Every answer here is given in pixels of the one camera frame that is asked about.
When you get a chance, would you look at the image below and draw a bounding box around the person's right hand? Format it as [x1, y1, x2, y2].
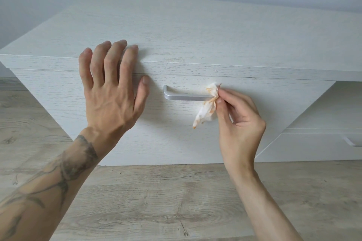
[215, 88, 267, 183]

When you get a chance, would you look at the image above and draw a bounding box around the person's left forearm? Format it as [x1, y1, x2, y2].
[0, 128, 114, 241]

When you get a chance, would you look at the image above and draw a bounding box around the low white wooden cabinet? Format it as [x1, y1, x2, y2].
[0, 0, 362, 166]

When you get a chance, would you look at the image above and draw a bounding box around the person's left hand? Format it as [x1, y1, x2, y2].
[78, 40, 150, 161]

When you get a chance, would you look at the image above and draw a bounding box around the person's right forearm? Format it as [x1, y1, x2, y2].
[229, 171, 303, 241]

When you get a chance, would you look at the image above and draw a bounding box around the white stained wipe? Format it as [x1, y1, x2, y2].
[193, 82, 222, 130]

